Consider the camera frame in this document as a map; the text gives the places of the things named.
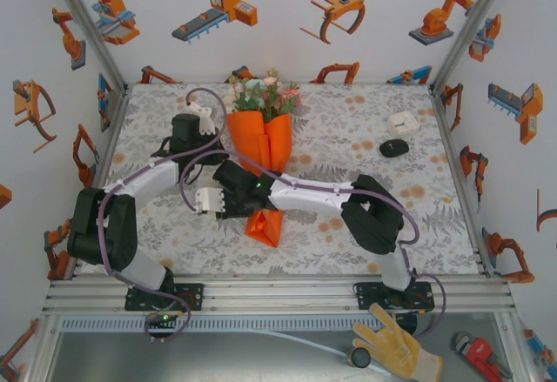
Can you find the black computer mouse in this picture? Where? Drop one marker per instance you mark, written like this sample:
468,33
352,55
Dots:
393,149

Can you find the fake flower bouquet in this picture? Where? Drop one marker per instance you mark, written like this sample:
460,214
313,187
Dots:
257,99

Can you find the aluminium side rail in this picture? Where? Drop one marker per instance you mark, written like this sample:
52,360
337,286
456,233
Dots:
106,138
440,112

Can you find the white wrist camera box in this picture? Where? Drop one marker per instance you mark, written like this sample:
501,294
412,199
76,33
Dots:
209,201
204,123

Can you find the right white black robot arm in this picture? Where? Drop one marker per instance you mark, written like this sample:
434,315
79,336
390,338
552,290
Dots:
374,216

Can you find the right aluminium side rail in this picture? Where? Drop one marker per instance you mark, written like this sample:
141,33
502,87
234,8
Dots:
440,112

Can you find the yellow work glove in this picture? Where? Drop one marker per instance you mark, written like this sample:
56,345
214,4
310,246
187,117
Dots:
400,349

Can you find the red pipe wrench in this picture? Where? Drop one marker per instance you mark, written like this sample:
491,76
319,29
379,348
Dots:
481,351

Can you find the left aluminium side rail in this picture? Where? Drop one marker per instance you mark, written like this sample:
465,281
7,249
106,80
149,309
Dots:
106,138

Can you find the aluminium corner post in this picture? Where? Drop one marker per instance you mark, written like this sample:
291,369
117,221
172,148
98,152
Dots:
89,25
471,25

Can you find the left aluminium corner post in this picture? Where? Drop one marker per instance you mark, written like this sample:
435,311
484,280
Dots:
89,25

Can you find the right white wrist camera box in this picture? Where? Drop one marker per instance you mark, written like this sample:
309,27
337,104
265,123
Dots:
209,201

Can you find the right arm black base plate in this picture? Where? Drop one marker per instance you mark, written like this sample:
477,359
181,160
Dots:
370,295

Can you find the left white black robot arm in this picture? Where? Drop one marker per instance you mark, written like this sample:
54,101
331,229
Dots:
100,234

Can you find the small circuit board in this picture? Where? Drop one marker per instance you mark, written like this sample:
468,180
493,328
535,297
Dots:
162,322

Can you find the black round disc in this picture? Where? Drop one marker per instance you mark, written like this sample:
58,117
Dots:
409,325

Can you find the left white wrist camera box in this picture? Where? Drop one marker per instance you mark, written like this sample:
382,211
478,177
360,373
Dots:
204,123

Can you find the right aluminium corner post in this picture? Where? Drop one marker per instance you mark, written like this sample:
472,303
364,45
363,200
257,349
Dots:
471,25

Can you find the white plastic tube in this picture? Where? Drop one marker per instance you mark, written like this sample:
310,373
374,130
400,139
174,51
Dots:
304,342

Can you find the aluminium front frame rail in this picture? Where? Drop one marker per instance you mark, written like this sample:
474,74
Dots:
283,295

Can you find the white square alarm clock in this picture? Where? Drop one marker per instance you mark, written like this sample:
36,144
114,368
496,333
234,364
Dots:
403,123

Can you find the orange wrapping paper sheet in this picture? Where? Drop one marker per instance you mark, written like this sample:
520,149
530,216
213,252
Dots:
252,138

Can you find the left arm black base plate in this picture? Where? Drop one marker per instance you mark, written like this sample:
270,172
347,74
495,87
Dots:
193,297

